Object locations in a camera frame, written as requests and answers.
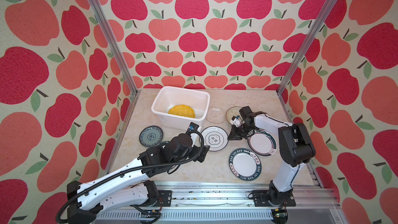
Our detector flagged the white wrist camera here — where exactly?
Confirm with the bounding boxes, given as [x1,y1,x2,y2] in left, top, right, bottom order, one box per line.
[186,122,200,135]
[231,115,242,127]

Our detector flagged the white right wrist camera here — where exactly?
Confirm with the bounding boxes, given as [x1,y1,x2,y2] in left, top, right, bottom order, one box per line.
[231,115,242,127]

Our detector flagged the white plastic bin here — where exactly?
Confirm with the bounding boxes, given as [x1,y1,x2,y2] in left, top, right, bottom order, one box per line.
[151,86,210,130]

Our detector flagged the left aluminium frame post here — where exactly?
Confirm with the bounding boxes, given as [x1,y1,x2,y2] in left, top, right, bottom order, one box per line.
[88,0,138,97]

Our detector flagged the cream plate with plant drawing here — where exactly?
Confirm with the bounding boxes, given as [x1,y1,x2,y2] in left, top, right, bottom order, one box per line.
[226,106,242,123]

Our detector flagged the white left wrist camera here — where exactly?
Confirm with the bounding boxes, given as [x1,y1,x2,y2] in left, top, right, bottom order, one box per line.
[186,122,200,135]

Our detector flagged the clear glass plate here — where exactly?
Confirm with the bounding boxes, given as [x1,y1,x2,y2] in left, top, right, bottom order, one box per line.
[206,107,226,124]

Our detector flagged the white plate lettered dark rim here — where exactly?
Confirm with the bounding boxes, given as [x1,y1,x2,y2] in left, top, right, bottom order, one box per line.
[229,148,262,181]

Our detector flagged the white plate with cloud emblem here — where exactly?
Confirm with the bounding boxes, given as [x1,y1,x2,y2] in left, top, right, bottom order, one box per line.
[201,126,228,152]

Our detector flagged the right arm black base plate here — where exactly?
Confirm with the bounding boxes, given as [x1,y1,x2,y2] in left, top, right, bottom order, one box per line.
[248,190,296,207]

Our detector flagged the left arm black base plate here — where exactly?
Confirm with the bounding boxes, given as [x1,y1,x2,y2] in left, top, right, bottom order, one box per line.
[149,190,173,207]

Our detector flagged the black corrugated cable conduit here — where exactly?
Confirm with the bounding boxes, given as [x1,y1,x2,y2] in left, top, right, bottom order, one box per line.
[55,130,205,224]

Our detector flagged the right aluminium frame post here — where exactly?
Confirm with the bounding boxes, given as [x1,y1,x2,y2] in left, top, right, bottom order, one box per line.
[277,0,337,97]

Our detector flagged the blue floral green plate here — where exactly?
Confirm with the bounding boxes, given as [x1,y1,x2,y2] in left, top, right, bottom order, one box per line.
[139,125,163,147]

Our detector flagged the aluminium frame post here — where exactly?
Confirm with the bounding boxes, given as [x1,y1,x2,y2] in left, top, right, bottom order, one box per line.
[277,0,337,97]
[88,0,138,97]

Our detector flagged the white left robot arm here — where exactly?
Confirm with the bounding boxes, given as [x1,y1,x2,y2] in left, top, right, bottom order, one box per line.
[56,131,210,224]

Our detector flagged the white plate dark green rim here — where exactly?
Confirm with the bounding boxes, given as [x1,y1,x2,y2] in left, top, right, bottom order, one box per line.
[247,130,277,157]

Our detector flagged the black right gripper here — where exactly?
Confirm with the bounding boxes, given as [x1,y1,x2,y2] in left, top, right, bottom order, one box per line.
[226,123,253,141]

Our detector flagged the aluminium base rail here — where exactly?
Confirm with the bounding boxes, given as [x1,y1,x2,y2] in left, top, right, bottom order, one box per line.
[93,180,340,223]

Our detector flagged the yellow white-dotted plate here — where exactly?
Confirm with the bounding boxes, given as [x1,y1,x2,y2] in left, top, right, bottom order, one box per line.
[168,104,195,118]

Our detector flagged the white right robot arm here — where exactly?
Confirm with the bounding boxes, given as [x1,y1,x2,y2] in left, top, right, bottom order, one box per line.
[227,106,316,206]

